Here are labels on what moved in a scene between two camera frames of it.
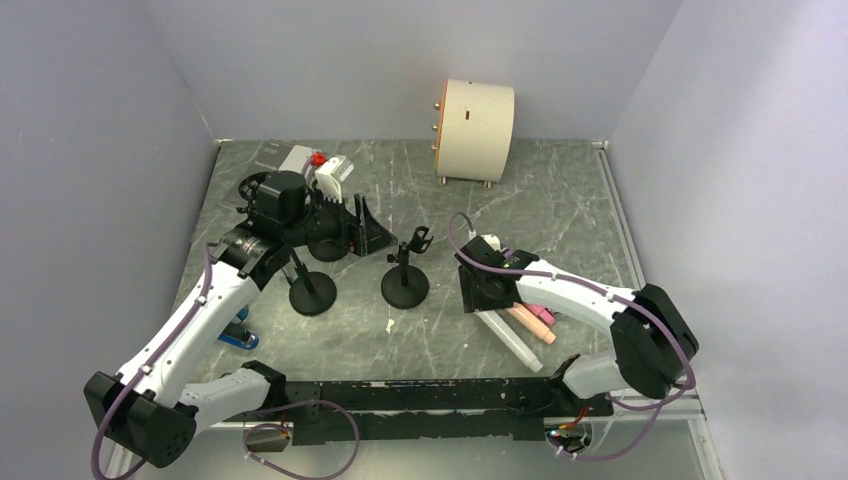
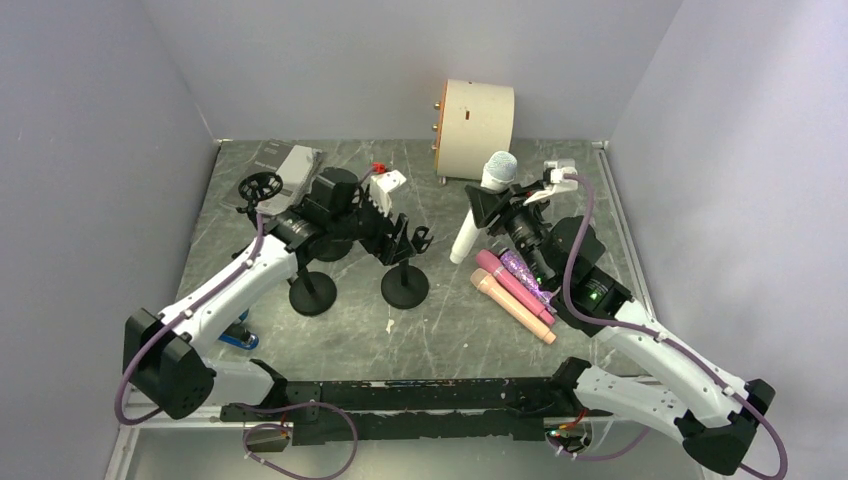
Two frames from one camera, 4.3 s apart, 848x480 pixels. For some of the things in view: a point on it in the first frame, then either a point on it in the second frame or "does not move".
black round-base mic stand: x=312 y=293 does not move
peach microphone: x=531 y=323 does not move
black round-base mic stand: x=405 y=287 does not move
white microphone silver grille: x=496 y=321 to x=499 y=173
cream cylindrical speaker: x=473 y=131 does not move
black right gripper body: x=477 y=254 to x=497 y=206
